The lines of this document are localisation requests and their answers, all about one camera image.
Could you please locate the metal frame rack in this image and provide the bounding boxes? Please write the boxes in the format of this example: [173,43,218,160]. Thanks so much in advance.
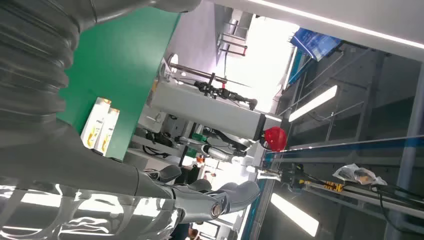
[216,19,249,58]

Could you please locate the black tool on machine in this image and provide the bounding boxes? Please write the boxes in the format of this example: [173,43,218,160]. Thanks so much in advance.
[193,80,259,111]

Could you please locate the white machine base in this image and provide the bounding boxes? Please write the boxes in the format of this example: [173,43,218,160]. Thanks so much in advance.
[148,78,283,142]

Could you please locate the blue sign board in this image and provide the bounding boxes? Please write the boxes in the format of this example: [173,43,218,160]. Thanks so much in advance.
[290,27,342,63]

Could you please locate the clear plastic bag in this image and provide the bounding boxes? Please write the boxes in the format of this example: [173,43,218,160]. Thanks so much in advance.
[332,163,388,187]

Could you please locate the white shampoo bottle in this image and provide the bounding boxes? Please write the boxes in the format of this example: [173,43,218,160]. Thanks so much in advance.
[80,96,112,151]
[96,107,121,157]

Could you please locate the green table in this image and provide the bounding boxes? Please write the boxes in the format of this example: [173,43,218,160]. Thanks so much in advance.
[56,6,182,163]

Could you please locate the red helmet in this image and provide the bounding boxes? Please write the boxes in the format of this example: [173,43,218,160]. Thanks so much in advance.
[263,126,288,153]

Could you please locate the silver robot on stand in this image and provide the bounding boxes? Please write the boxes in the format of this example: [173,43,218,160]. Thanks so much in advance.
[175,130,256,165]

